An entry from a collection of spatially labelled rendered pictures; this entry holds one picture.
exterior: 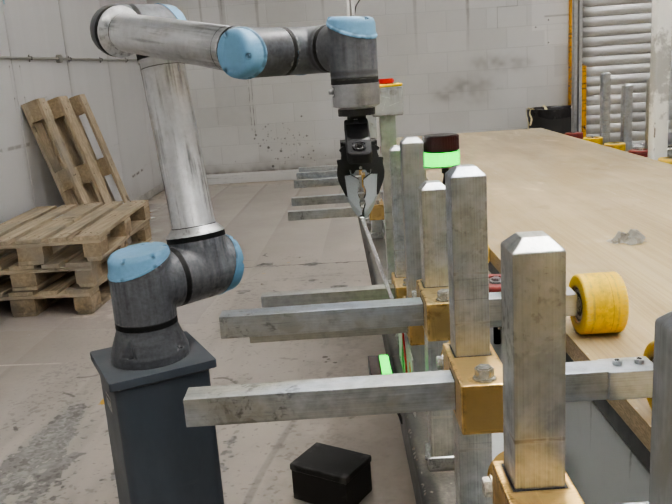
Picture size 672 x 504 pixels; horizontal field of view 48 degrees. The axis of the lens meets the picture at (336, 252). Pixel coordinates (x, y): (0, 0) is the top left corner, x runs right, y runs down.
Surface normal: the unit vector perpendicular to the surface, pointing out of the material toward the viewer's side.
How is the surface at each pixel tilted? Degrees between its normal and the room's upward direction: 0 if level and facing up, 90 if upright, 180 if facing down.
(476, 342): 90
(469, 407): 90
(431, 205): 90
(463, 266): 90
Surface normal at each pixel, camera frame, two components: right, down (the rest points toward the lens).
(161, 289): 0.69, 0.12
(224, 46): -0.66, 0.23
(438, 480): -0.07, -0.97
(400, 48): -0.05, 0.24
